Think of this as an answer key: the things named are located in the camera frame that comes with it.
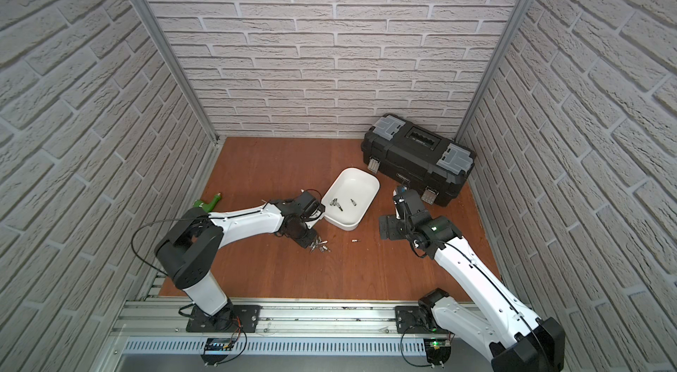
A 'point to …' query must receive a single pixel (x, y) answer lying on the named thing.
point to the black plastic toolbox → (419, 157)
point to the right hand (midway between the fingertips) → (399, 222)
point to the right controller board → (438, 350)
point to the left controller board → (217, 349)
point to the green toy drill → (209, 206)
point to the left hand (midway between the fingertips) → (312, 235)
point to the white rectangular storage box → (348, 197)
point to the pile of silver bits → (319, 243)
